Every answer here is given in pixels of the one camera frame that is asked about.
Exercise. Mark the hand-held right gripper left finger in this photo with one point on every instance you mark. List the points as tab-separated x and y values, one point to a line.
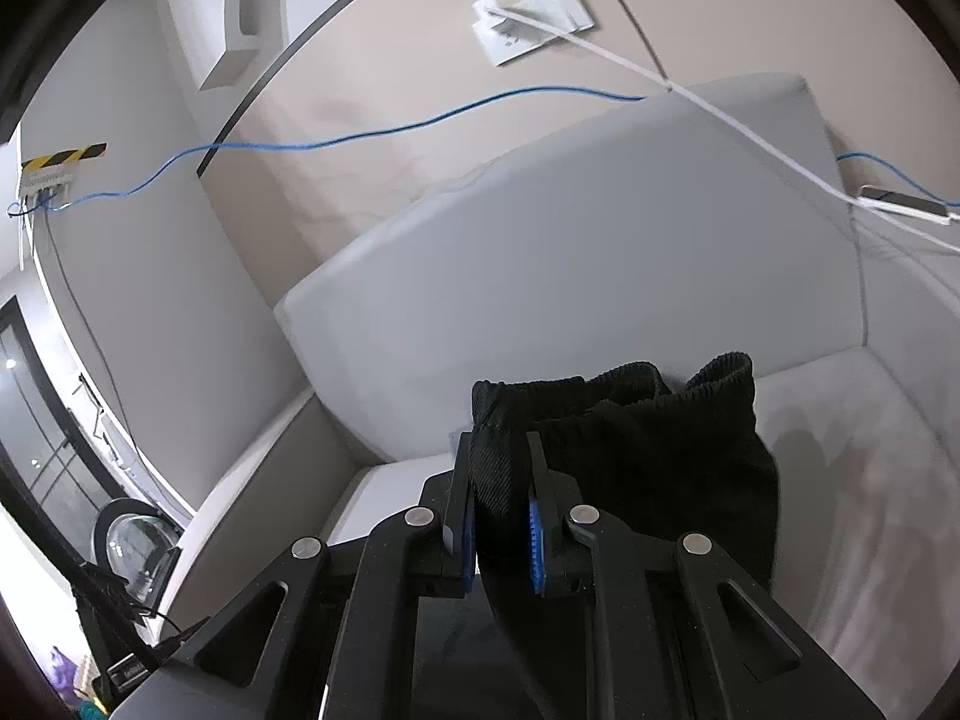
465	540

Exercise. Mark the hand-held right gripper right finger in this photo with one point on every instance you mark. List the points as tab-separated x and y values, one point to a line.
534	547

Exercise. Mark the black pants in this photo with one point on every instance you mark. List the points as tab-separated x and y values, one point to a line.
645	450

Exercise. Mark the grey sofa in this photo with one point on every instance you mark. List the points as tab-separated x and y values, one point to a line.
562	240

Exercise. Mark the clear glass dome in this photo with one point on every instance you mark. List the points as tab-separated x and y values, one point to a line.
139	540

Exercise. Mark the purple object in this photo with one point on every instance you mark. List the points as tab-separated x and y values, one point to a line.
64	667

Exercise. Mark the dark glass door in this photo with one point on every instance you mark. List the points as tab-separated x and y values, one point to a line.
45	450

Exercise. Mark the flat white device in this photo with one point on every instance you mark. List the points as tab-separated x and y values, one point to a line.
900	204

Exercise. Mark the black yellow striped tape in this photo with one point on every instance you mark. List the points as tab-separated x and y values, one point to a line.
64	155

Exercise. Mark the white wall socket plate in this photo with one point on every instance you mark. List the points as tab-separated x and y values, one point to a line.
517	45

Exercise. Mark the black wall strip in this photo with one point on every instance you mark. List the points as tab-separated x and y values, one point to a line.
300	45

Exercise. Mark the white network switch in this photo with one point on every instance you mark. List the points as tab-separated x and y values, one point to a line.
45	184

